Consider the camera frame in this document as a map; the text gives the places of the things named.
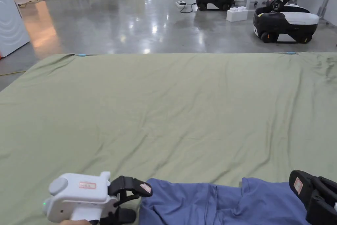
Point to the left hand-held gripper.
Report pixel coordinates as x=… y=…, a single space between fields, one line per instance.
x=76 y=198

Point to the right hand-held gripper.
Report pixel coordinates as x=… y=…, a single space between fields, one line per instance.
x=335 y=206

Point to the blue garment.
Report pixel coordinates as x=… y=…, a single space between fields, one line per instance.
x=194 y=204

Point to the person's left hand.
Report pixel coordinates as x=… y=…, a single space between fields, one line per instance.
x=76 y=222

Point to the bed with pale green sheet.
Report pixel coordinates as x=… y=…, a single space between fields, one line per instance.
x=168 y=103

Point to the blue sheet clip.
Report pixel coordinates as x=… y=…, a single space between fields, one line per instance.
x=290 y=53
x=82 y=55

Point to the white foam block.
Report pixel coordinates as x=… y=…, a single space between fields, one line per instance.
x=237 y=14

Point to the white washing machine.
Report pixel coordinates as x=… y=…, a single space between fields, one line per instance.
x=11 y=19

